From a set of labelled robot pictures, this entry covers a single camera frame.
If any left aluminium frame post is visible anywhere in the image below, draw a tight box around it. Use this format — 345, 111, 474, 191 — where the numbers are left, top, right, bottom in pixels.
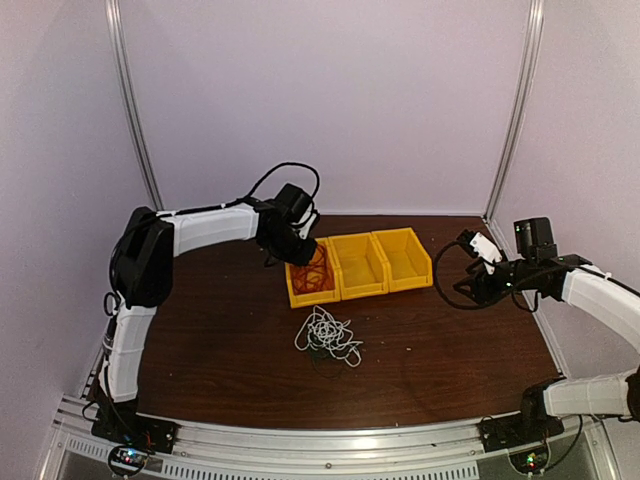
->
104, 0, 164, 210

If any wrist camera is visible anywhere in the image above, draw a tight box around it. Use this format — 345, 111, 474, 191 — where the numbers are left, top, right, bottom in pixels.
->
297, 209, 320, 239
457, 230, 503, 275

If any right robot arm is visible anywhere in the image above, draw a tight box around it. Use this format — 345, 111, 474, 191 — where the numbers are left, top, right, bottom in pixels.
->
451, 217, 639, 442

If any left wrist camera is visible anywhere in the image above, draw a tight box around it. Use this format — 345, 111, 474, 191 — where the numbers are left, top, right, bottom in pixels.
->
297, 209, 320, 239

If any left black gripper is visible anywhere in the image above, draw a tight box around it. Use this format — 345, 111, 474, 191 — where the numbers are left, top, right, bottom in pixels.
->
265, 226, 318, 267

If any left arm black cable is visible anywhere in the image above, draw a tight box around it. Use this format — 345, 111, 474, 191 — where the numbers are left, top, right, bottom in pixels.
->
102, 160, 321, 316

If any aluminium front rail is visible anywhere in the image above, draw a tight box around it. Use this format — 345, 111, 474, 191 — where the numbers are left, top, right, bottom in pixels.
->
34, 396, 622, 479

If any long red wire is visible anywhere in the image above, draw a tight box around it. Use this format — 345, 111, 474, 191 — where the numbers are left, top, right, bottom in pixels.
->
290, 244, 336, 297

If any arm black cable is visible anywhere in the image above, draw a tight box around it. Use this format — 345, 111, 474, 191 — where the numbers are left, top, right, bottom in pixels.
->
431, 240, 541, 314
102, 160, 321, 316

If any circuit board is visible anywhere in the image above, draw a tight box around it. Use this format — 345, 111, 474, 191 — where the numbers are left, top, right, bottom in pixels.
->
509, 446, 550, 476
107, 445, 151, 477

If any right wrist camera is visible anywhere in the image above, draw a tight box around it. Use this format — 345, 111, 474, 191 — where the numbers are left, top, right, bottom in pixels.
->
457, 230, 503, 275

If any right circuit board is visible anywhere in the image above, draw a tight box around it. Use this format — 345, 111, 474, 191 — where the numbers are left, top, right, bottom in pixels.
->
509, 446, 550, 476

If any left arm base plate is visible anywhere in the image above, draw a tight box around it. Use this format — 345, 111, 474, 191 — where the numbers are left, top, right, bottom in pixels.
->
91, 416, 178, 454

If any yellow three-compartment bin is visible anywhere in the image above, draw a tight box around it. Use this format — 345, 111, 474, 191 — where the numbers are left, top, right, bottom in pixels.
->
285, 228, 433, 309

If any left circuit board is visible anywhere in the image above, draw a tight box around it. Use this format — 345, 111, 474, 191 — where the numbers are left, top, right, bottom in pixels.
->
107, 445, 151, 477

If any aluminium frame post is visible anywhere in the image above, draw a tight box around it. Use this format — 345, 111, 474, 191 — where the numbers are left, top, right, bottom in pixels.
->
104, 0, 164, 210
484, 0, 545, 224

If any right aluminium frame post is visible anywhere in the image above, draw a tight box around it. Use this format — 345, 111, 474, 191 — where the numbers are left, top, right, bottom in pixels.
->
484, 0, 545, 224

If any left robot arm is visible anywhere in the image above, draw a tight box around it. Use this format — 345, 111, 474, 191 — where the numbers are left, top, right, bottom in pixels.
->
96, 183, 319, 444

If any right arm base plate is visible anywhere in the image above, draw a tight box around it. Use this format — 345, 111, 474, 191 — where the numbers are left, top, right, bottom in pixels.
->
477, 413, 564, 453

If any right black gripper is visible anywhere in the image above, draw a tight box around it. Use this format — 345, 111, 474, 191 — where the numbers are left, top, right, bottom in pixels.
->
454, 258, 536, 305

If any wire bundle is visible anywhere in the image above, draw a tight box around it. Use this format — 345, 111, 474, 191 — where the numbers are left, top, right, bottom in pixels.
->
292, 305, 365, 376

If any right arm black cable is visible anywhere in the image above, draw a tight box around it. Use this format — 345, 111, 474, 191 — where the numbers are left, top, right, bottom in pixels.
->
431, 240, 541, 314

